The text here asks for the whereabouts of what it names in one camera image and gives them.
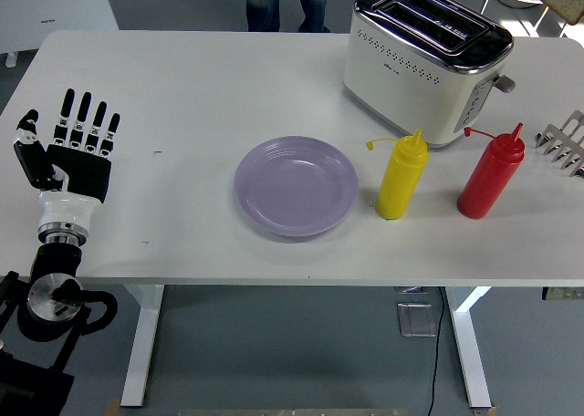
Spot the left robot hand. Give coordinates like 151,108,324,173
12,88,122,230

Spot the purple round plate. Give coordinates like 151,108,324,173
234,135,360,239

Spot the white chrome two-slot toaster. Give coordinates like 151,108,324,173
342,0,517,151

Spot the metal floor socket plate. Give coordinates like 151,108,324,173
396,301,438,338

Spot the white heater unit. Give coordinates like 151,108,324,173
0,0,120,68

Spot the white table leg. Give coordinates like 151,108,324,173
120,284,165,408
445,286,494,409

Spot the person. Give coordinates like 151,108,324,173
245,0,330,34

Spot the yellow squeeze bottle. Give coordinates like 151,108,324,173
364,127,430,221

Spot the red squeeze bottle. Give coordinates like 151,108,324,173
457,121,526,221

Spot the metal toast rack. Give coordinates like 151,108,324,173
534,109,584,179

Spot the under-table power strip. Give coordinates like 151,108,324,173
541,286,584,302

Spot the black floor cable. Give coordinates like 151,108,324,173
426,286,446,416

